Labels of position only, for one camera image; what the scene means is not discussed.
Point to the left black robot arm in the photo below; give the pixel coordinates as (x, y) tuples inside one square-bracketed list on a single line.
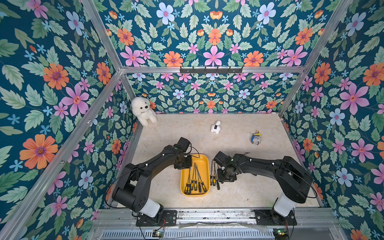
[(132, 187)]

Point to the file tool eight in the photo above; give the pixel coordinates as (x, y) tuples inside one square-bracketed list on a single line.
[(193, 188)]

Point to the file tool two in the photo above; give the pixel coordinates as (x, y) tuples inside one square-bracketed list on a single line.
[(214, 173)]

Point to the yellow plastic storage tray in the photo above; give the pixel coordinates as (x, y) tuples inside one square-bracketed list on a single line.
[(203, 166)]

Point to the small white toy figure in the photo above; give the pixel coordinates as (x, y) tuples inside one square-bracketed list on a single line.
[(216, 128)]

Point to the white plush bear toy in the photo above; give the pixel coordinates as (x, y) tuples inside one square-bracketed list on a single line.
[(141, 108)]

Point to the file tool one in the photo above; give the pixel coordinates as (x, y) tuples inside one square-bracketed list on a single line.
[(211, 172)]

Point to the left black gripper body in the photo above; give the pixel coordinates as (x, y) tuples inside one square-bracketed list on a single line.
[(185, 162)]

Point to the file tool nine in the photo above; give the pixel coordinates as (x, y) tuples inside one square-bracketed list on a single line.
[(189, 183)]

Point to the file tool seven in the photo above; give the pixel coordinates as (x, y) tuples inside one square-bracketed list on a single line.
[(203, 187)]

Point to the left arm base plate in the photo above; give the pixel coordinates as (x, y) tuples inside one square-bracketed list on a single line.
[(164, 218)]

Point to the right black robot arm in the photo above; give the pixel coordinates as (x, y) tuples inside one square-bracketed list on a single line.
[(293, 179)]

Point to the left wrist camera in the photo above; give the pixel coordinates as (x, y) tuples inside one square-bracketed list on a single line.
[(183, 144)]

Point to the file tool five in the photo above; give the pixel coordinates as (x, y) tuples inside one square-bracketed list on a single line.
[(196, 185)]

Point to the black wall hook rail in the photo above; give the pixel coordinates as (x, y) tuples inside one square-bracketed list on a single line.
[(210, 70)]

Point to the file tool six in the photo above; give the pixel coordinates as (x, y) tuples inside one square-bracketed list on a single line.
[(199, 181)]

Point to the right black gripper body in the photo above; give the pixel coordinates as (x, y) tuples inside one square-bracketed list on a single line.
[(226, 173)]

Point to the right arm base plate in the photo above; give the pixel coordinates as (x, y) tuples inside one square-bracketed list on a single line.
[(269, 217)]

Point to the blue yellow keychain toy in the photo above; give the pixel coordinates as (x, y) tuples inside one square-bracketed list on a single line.
[(256, 138)]

